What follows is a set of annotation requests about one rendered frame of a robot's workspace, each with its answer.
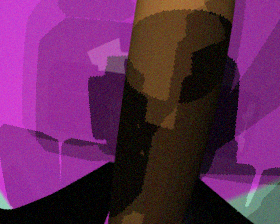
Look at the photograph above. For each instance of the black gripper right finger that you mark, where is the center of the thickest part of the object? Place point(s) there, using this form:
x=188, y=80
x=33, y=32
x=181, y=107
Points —
x=207, y=207

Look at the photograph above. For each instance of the brown cylinder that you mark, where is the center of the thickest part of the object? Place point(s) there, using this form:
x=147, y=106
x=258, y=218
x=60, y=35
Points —
x=176, y=63

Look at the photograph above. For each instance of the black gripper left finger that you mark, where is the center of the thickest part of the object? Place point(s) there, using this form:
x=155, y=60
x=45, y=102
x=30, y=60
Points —
x=86, y=201

